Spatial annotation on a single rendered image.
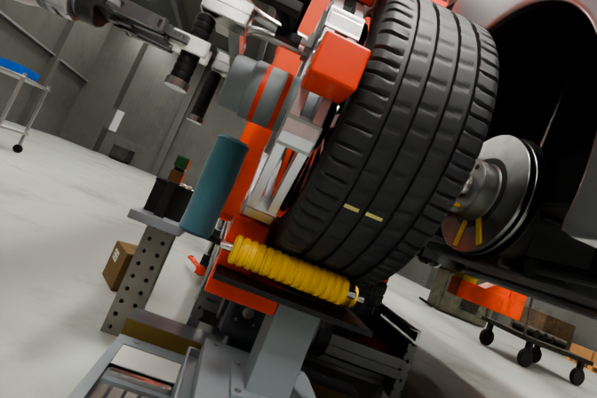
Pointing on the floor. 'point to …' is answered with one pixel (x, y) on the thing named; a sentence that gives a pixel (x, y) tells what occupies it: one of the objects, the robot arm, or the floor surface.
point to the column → (139, 278)
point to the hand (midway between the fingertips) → (191, 47)
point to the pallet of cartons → (585, 355)
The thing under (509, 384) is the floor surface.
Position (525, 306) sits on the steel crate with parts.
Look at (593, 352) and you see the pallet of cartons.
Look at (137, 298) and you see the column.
